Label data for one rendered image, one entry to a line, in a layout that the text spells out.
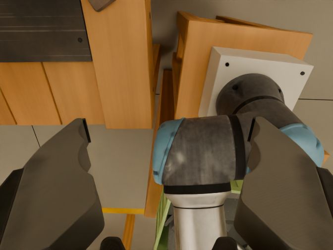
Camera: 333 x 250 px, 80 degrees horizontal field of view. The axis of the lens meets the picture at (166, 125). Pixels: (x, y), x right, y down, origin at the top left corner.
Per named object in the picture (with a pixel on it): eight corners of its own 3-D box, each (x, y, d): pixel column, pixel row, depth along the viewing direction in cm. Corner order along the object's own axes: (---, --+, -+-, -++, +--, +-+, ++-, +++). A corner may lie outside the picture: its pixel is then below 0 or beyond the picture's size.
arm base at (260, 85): (290, 76, 45) (315, 93, 36) (267, 132, 53) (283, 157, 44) (223, 70, 45) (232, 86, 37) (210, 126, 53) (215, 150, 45)
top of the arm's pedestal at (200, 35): (305, 31, 54) (314, 33, 50) (263, 131, 70) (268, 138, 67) (187, 18, 52) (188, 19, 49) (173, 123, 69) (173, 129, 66)
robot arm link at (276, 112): (287, 146, 43) (325, 199, 31) (222, 150, 45) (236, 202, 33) (298, 94, 37) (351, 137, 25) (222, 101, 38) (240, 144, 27)
